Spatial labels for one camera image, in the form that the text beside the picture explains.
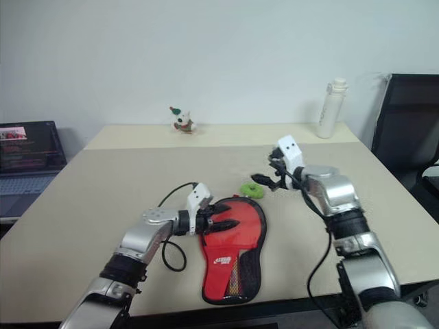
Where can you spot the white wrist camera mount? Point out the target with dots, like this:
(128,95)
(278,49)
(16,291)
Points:
(289,150)
(197,198)

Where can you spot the black office chair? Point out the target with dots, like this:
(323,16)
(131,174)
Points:
(404,137)

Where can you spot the red table tennis paddle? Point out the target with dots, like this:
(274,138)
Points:
(245,226)

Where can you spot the white water bottle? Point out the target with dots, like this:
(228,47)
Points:
(329,109)

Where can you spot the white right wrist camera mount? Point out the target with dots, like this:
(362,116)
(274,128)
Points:
(289,150)

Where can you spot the black red paddle case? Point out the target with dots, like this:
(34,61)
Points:
(219,274)

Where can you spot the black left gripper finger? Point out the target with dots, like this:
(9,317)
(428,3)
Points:
(221,207)
(226,224)

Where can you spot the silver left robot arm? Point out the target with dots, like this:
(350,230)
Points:
(144,236)

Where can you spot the grey open laptop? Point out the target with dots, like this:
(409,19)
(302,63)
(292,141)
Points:
(24,171)

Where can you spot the small white plush toy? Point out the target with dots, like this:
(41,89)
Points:
(181,121)

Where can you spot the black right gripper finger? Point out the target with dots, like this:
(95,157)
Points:
(262,179)
(273,156)

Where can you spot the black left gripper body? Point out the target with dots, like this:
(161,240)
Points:
(205,222)

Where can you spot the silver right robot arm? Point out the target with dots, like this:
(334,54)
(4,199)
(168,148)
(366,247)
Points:
(339,195)

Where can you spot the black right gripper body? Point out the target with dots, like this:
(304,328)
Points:
(281,173)

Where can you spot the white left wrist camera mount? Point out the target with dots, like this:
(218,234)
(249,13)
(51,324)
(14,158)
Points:
(197,198)

